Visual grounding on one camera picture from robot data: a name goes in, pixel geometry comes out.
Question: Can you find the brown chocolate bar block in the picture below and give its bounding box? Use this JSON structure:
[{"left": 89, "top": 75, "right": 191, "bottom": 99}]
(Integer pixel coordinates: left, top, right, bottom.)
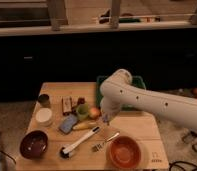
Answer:
[{"left": 62, "top": 96, "right": 72, "bottom": 115}]

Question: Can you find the blue sponge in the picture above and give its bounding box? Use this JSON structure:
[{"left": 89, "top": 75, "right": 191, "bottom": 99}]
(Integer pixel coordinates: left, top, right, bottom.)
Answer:
[{"left": 59, "top": 114, "right": 78, "bottom": 134}]

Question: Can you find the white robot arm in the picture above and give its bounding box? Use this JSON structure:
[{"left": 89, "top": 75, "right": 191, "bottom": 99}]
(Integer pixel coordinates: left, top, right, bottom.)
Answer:
[{"left": 100, "top": 69, "right": 197, "bottom": 132}]

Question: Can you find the green plastic cup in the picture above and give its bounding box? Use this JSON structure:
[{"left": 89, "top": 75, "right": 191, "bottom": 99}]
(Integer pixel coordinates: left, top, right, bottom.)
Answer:
[{"left": 76, "top": 104, "right": 89, "bottom": 121}]

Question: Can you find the silver fork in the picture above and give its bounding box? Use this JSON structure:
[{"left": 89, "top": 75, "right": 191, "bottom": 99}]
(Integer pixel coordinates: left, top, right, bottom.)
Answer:
[{"left": 91, "top": 132, "right": 120, "bottom": 152}]

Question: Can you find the black cable on floor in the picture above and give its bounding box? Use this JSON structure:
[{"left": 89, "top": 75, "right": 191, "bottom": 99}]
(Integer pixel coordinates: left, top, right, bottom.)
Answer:
[{"left": 167, "top": 160, "right": 197, "bottom": 171}]

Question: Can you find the small metal can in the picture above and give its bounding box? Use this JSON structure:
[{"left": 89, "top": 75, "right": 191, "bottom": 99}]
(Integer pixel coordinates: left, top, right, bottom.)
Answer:
[{"left": 37, "top": 94, "right": 51, "bottom": 108}]

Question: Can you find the small dark red fruit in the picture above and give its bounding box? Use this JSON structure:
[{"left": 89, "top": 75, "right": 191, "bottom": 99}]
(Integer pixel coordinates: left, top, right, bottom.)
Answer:
[{"left": 77, "top": 97, "right": 85, "bottom": 105}]

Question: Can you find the white round container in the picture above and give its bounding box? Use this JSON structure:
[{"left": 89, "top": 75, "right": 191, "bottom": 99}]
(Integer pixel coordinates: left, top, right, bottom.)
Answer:
[{"left": 35, "top": 108, "right": 53, "bottom": 126}]

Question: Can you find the white handled dish brush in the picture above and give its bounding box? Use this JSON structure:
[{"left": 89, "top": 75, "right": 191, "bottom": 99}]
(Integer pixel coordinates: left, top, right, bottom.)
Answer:
[{"left": 60, "top": 126, "right": 100, "bottom": 158}]

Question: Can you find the green plastic tray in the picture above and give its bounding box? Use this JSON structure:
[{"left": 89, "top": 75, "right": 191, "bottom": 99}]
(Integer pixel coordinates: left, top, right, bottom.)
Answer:
[{"left": 96, "top": 76, "right": 146, "bottom": 111}]

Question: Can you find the purple bowl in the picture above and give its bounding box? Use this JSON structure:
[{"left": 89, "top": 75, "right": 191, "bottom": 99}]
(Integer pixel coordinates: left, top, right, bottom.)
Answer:
[{"left": 19, "top": 130, "right": 48, "bottom": 159}]

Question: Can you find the light blue towel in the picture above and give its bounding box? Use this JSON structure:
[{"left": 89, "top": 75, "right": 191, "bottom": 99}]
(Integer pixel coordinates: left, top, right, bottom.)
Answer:
[{"left": 102, "top": 114, "right": 110, "bottom": 125}]

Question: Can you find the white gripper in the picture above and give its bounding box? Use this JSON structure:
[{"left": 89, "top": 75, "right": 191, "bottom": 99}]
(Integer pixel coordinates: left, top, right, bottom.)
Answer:
[{"left": 100, "top": 98, "right": 122, "bottom": 117}]

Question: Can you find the red yellow apple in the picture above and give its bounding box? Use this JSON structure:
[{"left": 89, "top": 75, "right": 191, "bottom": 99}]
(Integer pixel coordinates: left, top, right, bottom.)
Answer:
[{"left": 89, "top": 107, "right": 101, "bottom": 119}]

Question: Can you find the orange bowl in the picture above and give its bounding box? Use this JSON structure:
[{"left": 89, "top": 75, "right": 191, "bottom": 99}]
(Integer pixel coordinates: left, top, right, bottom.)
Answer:
[{"left": 106, "top": 136, "right": 141, "bottom": 170}]

